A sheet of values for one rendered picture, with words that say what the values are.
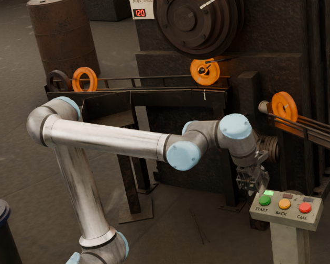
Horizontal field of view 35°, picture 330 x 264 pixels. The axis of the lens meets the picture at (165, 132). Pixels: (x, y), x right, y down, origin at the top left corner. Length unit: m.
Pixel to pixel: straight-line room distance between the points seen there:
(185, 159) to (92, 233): 0.66
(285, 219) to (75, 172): 0.78
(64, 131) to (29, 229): 1.57
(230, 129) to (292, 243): 0.57
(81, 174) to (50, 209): 1.42
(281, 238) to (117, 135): 0.74
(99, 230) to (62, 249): 0.94
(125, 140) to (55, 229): 1.61
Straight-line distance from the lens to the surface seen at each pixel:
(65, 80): 3.31
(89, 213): 2.02
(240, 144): 1.62
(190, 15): 2.48
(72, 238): 3.03
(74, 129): 1.71
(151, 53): 2.93
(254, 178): 1.75
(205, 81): 2.69
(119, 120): 2.81
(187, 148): 1.51
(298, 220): 1.87
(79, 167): 1.95
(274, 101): 2.41
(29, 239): 3.15
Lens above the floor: 1.68
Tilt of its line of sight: 25 degrees down
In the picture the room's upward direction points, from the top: 10 degrees counter-clockwise
